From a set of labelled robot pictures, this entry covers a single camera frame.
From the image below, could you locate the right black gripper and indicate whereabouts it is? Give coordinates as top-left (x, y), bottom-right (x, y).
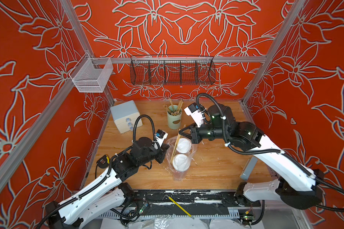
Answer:
top-left (180, 119), bottom-right (231, 142)

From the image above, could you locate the cream milk tea cup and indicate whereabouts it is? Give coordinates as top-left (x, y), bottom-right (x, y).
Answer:
top-left (176, 138), bottom-right (192, 154)

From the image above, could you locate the clear plastic carrier bag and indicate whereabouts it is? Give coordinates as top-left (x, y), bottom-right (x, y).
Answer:
top-left (165, 136), bottom-right (197, 181)

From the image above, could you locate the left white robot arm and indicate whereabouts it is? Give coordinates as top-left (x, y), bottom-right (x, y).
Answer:
top-left (36, 114), bottom-right (169, 229)

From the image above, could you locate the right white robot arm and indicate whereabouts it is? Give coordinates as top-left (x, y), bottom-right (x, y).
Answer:
top-left (179, 93), bottom-right (344, 212)

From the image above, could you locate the green chopstick holder cup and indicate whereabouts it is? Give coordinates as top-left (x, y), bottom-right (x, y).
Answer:
top-left (167, 114), bottom-right (182, 129)

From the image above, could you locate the white drawer box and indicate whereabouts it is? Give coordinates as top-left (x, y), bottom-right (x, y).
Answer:
top-left (110, 100), bottom-right (140, 134)

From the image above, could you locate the yellow tape measure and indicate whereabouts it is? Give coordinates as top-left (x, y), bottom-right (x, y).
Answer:
top-left (97, 155), bottom-right (110, 169)

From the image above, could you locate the yellow pencil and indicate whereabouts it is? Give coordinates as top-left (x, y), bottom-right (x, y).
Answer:
top-left (164, 195), bottom-right (195, 219)

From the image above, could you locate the clear plastic hanging bin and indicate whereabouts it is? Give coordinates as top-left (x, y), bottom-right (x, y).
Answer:
top-left (69, 53), bottom-right (114, 93)

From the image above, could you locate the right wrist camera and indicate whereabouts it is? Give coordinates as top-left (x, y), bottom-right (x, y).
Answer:
top-left (184, 103), bottom-right (208, 127)

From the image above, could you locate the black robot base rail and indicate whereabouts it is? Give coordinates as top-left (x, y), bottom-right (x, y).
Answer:
top-left (132, 189), bottom-right (261, 208)

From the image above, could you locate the black wire basket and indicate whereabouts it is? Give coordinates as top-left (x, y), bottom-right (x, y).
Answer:
top-left (130, 55), bottom-right (216, 86)

